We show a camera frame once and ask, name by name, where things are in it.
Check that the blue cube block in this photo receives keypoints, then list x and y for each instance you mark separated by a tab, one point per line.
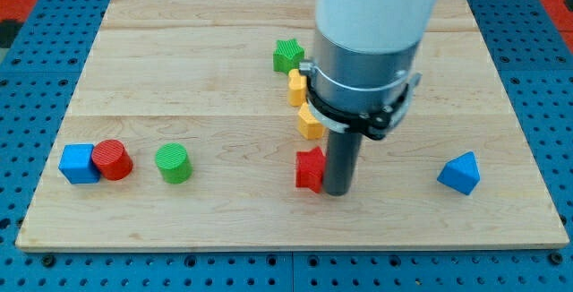
76	164

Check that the yellow pentagon block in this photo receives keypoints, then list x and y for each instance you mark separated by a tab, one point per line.
307	125

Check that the red cylinder block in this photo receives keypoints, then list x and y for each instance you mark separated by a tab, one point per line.
112	160

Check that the black and silver clamp bracket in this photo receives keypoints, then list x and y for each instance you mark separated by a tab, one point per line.
375	125

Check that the light wooden board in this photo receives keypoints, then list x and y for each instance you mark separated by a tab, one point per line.
199	73

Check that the blue triangular prism block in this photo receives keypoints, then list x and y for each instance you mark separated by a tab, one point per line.
461	174

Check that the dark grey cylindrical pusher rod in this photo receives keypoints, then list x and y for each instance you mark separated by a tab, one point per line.
341	157

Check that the red star block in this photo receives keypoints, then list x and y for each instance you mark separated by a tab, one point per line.
310	169

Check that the green cylinder block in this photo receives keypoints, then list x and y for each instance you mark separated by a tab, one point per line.
173	163

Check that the green star block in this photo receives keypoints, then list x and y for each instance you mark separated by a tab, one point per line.
287	55

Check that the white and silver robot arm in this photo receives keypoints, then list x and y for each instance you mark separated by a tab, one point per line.
364	49

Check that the yellow heart block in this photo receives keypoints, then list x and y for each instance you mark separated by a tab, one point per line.
297	87

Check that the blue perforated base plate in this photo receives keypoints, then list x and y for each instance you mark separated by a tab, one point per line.
44	63

